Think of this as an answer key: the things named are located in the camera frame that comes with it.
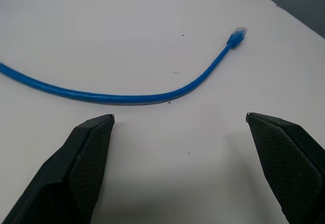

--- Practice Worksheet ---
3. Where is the blue Ethernet cable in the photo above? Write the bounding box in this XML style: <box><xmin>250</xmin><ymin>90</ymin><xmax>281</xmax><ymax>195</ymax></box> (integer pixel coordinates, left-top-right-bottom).
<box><xmin>0</xmin><ymin>26</ymin><xmax>248</xmax><ymax>107</ymax></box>

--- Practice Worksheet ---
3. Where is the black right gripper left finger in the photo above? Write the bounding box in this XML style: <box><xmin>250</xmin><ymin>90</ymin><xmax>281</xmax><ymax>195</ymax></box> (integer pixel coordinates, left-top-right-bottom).
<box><xmin>0</xmin><ymin>113</ymin><xmax>115</xmax><ymax>224</ymax></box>

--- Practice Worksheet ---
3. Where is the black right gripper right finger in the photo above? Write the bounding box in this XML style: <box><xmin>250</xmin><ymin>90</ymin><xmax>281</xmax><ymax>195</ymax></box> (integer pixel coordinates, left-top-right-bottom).
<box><xmin>245</xmin><ymin>112</ymin><xmax>325</xmax><ymax>224</ymax></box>

